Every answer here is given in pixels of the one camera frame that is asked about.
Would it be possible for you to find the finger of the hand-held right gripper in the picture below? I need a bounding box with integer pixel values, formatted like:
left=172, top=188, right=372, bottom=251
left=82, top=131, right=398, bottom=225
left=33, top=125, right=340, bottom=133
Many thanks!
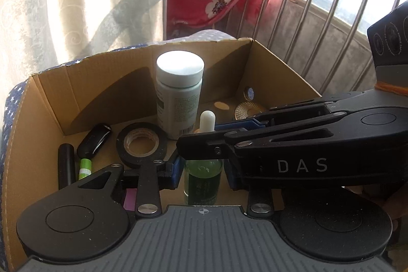
left=216, top=96, right=333, bottom=133
left=176, top=113, right=336, bottom=160

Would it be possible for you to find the black tape roll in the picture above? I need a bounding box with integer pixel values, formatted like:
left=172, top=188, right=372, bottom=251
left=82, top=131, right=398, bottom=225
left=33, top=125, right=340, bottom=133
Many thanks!
left=116, top=123, right=168, bottom=169

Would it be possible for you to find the white and teal pill bottle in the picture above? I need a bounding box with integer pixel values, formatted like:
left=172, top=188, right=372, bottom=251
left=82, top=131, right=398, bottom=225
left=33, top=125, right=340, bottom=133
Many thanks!
left=156, top=51, right=205, bottom=140

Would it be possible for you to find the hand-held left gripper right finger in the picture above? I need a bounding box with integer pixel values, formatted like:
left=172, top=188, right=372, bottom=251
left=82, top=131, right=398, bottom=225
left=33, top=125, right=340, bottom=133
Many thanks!
left=224, top=160, right=275, bottom=216

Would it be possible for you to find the brown cardboard box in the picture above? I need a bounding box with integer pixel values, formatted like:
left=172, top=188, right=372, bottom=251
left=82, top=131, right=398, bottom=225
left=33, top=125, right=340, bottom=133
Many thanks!
left=3, top=37, right=323, bottom=269

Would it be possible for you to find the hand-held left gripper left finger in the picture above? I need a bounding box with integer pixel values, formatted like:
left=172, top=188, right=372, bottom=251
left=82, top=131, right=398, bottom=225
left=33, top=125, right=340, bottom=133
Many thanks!
left=68, top=158, right=183, bottom=219

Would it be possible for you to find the green dropper bottle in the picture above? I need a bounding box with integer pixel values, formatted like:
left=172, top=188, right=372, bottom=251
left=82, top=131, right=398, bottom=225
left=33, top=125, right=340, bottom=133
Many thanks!
left=184, top=111, right=224, bottom=206

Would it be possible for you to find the small green tube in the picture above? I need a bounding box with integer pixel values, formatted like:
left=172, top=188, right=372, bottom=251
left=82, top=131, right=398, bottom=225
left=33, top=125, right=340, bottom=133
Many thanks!
left=78, top=158, right=93, bottom=181

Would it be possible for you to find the black lipstick tube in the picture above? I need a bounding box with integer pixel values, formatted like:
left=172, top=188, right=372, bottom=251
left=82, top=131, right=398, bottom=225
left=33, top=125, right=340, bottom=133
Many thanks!
left=58, top=143, right=76, bottom=188

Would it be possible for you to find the person's right hand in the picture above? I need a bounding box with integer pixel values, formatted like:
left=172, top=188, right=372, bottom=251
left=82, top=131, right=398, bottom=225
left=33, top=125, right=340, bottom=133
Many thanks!
left=344, top=186, right=407, bottom=249

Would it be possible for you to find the orange cord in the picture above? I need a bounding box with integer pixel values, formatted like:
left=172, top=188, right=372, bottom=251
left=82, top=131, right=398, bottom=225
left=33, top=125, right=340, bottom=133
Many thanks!
left=374, top=80, right=408, bottom=95

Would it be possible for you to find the glossy black oval case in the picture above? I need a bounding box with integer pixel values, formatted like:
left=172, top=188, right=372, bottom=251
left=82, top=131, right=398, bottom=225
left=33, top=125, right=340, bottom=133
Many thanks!
left=77, top=123, right=113, bottom=156

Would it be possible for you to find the pink plastic lid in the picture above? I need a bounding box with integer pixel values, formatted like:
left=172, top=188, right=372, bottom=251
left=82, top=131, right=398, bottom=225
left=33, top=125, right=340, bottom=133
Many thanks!
left=124, top=188, right=138, bottom=213

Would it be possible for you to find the metal railing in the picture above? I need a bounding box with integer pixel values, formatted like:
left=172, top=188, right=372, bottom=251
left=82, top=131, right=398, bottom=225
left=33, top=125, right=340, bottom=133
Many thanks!
left=223, top=0, right=408, bottom=100

